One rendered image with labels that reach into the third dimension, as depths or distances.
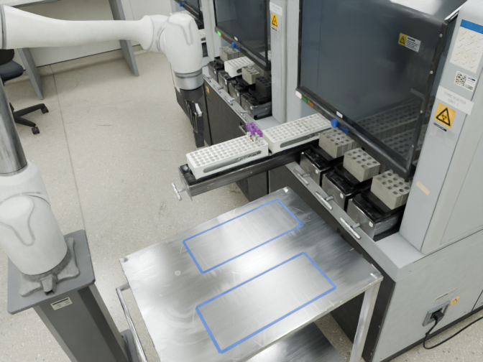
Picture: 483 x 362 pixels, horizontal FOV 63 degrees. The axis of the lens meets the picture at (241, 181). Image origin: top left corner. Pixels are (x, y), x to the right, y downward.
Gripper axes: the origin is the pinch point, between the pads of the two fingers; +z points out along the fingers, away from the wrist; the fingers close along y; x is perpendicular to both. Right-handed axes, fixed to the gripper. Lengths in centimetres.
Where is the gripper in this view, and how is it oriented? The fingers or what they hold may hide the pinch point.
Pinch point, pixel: (198, 137)
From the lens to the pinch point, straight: 140.8
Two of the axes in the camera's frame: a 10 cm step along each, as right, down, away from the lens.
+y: -4.1, -5.6, 7.2
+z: 0.7, 7.7, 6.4
